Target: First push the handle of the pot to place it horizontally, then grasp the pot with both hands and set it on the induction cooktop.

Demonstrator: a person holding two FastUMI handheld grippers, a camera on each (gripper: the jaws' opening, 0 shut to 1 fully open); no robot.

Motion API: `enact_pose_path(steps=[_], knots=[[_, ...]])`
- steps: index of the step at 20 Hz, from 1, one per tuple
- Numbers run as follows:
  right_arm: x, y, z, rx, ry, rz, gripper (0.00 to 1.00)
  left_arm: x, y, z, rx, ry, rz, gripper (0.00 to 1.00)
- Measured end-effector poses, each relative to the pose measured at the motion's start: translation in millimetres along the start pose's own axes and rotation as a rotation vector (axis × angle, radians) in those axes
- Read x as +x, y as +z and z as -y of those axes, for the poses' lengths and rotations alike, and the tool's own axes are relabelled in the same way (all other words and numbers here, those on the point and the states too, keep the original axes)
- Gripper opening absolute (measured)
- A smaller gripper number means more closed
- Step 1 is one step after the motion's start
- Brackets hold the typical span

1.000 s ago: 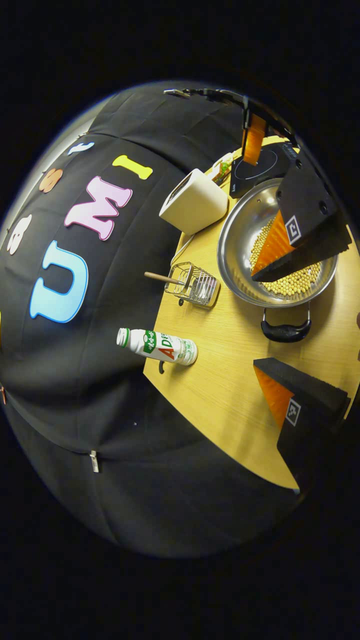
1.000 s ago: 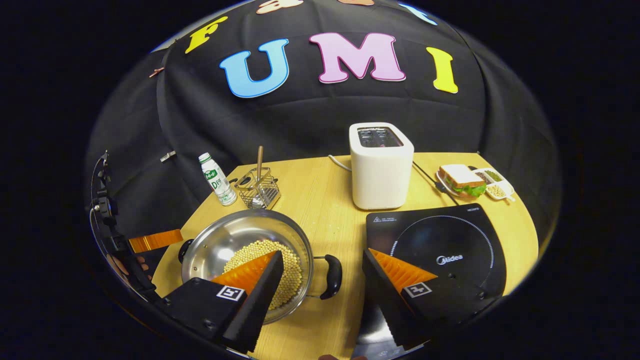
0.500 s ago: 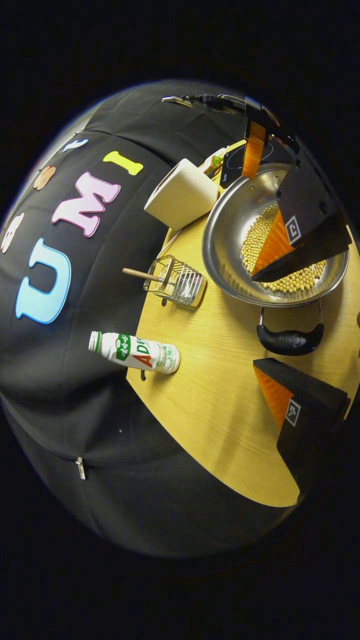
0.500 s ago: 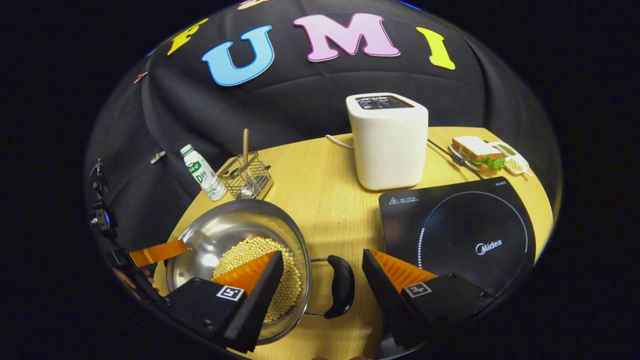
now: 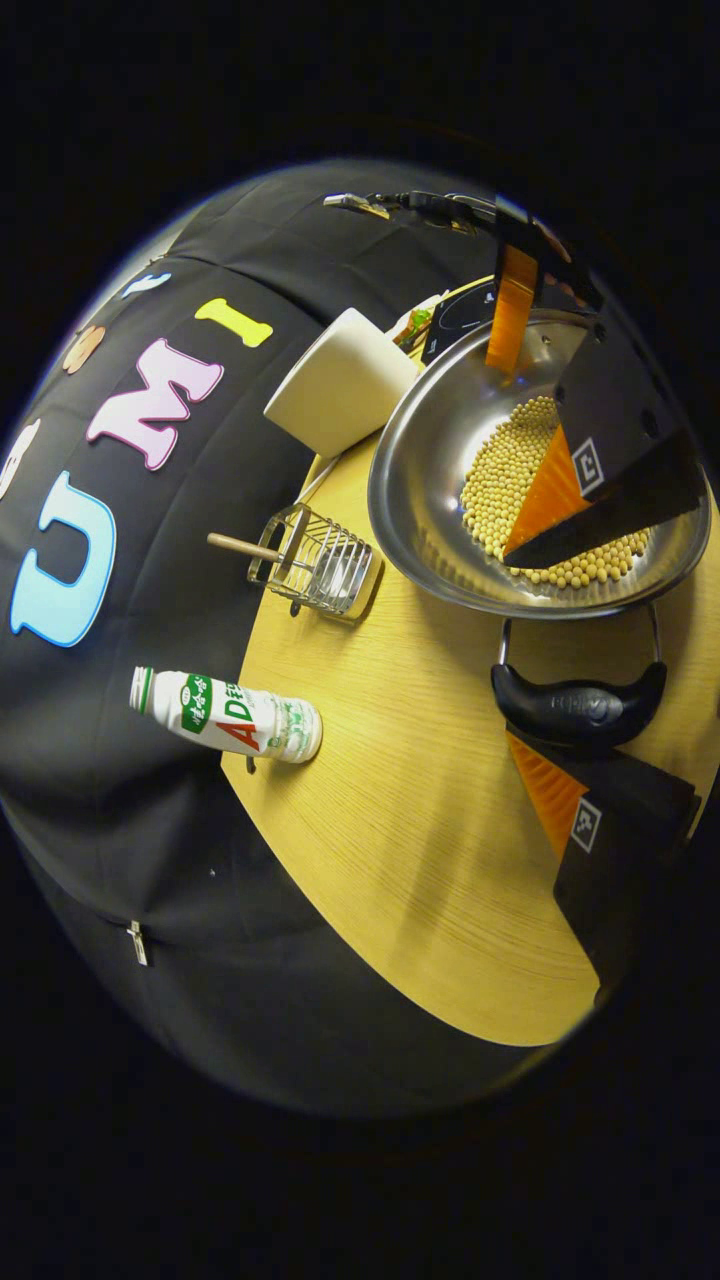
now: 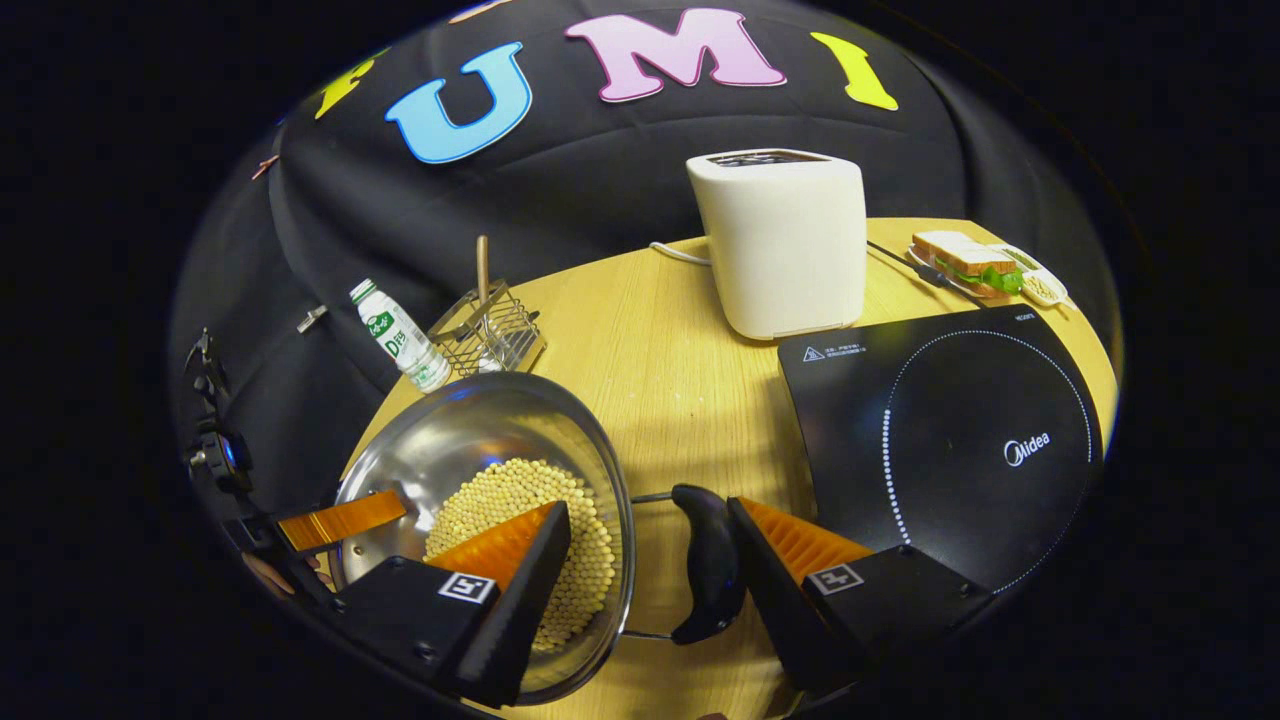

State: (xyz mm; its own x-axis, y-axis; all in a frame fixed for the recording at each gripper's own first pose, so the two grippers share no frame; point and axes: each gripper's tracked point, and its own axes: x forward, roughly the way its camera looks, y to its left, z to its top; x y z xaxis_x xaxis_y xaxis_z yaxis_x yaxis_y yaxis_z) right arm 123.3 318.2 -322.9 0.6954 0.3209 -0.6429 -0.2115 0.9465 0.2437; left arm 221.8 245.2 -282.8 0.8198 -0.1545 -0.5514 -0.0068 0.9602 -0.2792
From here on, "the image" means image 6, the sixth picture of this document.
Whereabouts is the white divided dish with beans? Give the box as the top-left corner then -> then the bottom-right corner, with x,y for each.
990,243 -> 1069,308

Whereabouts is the stainless steel pot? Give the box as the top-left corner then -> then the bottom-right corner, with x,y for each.
330,372 -> 746,706

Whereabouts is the pile of yellow soybeans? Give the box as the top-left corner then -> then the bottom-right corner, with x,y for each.
424,458 -> 618,653

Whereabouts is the black backdrop cloth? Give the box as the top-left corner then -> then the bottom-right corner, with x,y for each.
170,0 -> 1121,521

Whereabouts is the sandwich with lettuce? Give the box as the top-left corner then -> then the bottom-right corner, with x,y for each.
912,231 -> 1025,299

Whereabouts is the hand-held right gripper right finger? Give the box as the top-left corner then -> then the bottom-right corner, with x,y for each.
727,495 -> 996,701

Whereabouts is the metal wire basket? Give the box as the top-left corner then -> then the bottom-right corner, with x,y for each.
428,280 -> 548,379

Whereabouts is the white toaster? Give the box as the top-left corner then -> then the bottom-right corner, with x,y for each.
686,148 -> 868,341

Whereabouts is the white drink bottle green label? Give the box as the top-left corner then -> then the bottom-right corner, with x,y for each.
349,278 -> 453,393

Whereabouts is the black cooktop cable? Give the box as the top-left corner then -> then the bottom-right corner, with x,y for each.
868,240 -> 986,306

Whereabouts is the black induction cooktop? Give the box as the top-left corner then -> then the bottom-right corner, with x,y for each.
777,305 -> 1106,596

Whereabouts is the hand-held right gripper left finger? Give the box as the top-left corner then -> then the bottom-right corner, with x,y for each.
330,500 -> 573,709

